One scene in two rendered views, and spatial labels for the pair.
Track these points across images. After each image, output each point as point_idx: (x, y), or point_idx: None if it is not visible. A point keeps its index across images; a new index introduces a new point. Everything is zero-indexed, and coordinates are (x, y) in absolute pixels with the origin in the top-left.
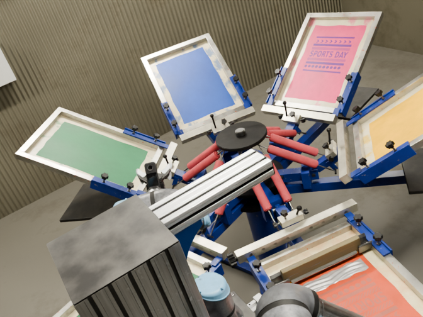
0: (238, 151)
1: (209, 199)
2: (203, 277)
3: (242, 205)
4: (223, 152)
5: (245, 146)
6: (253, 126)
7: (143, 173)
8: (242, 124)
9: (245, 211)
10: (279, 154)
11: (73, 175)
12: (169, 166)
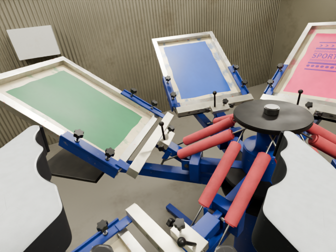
0: (277, 135)
1: None
2: None
3: (249, 204)
4: (242, 132)
5: (290, 129)
6: (284, 105)
7: (35, 192)
8: (265, 101)
9: (252, 213)
10: (330, 150)
11: (39, 125)
12: (331, 167)
